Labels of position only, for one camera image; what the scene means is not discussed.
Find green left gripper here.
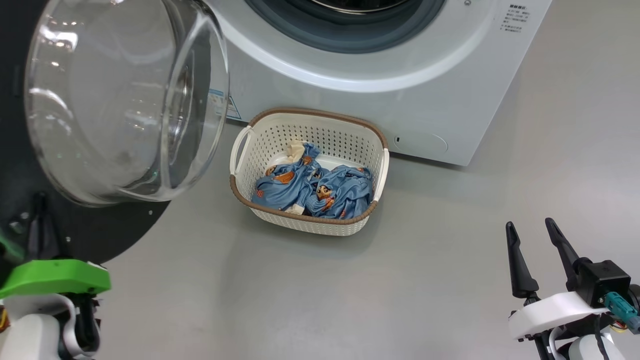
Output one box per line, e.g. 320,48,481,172
0,193,112,301

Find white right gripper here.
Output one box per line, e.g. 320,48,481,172
506,217,617,342

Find black-rimmed glass washer door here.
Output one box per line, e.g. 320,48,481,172
0,0,231,266

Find blue cartoon print garment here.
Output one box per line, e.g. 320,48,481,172
305,165,375,220

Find blue cartoon garment cream collar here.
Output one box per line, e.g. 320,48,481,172
251,140,322,214

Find white front-load washing machine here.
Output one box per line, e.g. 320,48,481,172
205,0,553,167

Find cream perforated laundry basket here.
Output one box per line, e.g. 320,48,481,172
229,107,390,237

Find grey rubber door gasket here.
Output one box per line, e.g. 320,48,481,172
244,0,447,54

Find round white filter cover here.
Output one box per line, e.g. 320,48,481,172
394,131,449,154

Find blue energy label sticker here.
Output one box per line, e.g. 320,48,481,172
207,89,242,121

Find printed text label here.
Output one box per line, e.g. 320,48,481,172
502,4,531,33

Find steel perforated washer drum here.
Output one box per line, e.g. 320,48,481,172
310,0,412,15

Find right camera cable teal connector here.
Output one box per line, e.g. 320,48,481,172
604,292,640,335

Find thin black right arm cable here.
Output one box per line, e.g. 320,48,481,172
594,315,612,360

